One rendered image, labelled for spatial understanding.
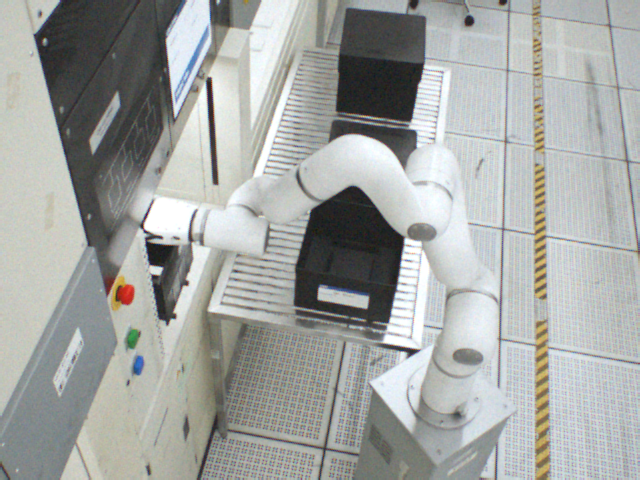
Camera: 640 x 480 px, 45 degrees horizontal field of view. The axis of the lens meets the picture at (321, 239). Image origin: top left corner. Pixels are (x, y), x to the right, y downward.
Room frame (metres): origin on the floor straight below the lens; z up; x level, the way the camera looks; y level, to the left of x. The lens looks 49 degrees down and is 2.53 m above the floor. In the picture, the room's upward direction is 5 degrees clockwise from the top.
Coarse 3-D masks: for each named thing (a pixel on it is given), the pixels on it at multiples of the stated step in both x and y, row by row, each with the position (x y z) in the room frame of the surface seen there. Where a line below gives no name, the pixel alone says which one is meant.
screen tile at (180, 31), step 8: (176, 32) 1.28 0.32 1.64; (184, 32) 1.33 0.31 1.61; (176, 40) 1.28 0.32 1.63; (184, 40) 1.33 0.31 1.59; (176, 48) 1.27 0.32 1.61; (184, 48) 1.32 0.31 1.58; (184, 56) 1.31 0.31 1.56; (176, 64) 1.26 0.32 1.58; (184, 64) 1.31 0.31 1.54; (176, 72) 1.26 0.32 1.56; (176, 80) 1.26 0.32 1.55
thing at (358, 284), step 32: (320, 224) 1.56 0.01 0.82; (352, 224) 1.55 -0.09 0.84; (384, 224) 1.53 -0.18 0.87; (320, 256) 1.48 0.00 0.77; (352, 256) 1.49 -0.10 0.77; (384, 256) 1.50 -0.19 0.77; (320, 288) 1.28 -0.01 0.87; (352, 288) 1.27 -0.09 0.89; (384, 288) 1.26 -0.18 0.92; (384, 320) 1.26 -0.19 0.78
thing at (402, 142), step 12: (336, 120) 1.99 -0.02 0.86; (336, 132) 1.93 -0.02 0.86; (348, 132) 1.93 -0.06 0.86; (360, 132) 1.94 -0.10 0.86; (372, 132) 1.95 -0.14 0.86; (384, 132) 1.95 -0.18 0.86; (396, 132) 1.96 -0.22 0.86; (408, 132) 1.96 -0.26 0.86; (384, 144) 1.89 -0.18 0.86; (396, 144) 1.90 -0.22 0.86; (408, 144) 1.90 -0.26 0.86; (396, 156) 1.84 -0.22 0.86; (408, 156) 1.85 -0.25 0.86; (348, 192) 1.71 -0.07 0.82; (360, 192) 1.70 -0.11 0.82; (360, 204) 1.70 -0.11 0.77; (372, 204) 1.70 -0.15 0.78
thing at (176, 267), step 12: (144, 216) 1.25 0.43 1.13; (156, 252) 1.23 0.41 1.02; (168, 252) 1.23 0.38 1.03; (180, 252) 1.16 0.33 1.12; (192, 252) 1.23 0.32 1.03; (156, 264) 1.21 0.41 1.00; (168, 264) 1.08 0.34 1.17; (180, 264) 1.15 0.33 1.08; (156, 276) 1.19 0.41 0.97; (168, 276) 1.07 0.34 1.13; (180, 276) 1.14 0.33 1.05; (156, 288) 1.03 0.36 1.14; (168, 288) 1.06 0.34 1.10; (180, 288) 1.13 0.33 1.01; (156, 300) 1.03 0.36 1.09; (168, 300) 1.05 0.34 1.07; (168, 312) 1.04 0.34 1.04; (168, 324) 1.03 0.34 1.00
